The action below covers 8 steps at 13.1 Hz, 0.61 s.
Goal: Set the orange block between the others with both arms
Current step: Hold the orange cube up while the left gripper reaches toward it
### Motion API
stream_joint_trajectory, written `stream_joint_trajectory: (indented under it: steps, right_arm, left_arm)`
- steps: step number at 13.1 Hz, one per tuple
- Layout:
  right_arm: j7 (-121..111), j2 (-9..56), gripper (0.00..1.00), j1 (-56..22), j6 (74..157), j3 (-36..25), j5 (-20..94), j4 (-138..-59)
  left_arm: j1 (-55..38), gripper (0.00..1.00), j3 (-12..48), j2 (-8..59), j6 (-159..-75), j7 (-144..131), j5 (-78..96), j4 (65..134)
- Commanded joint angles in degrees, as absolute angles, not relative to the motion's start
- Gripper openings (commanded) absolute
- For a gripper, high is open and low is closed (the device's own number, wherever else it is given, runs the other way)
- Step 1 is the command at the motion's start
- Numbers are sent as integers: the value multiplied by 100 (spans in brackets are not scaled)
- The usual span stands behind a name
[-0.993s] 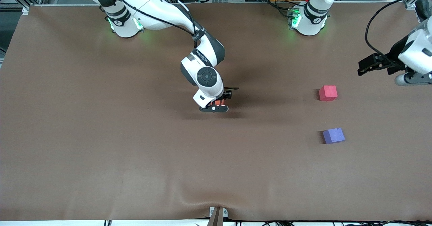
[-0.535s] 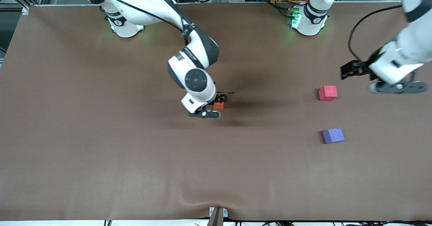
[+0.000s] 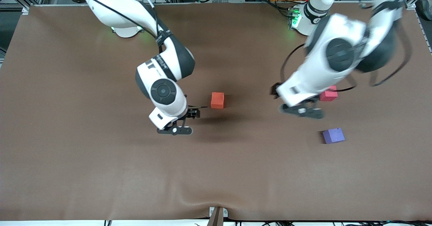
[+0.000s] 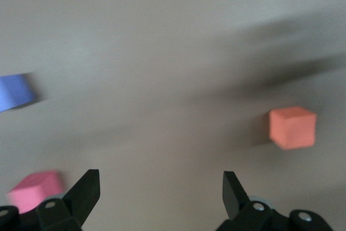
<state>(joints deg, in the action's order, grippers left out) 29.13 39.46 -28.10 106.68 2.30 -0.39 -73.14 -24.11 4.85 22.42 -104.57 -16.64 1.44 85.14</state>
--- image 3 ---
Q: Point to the orange foam block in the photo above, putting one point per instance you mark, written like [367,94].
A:
[217,99]

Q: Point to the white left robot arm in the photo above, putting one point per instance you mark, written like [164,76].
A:
[347,33]

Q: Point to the red foam block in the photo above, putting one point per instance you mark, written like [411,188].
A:
[331,95]

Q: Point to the purple-blue foam block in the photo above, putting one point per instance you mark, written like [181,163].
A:
[333,136]

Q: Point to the brown table mat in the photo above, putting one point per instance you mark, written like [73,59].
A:
[101,151]

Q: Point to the brown wooden bar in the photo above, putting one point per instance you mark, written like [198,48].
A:
[216,219]

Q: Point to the dark grey round object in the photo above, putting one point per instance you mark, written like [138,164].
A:
[425,9]

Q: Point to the silver table clamp bracket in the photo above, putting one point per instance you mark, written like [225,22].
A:
[212,212]

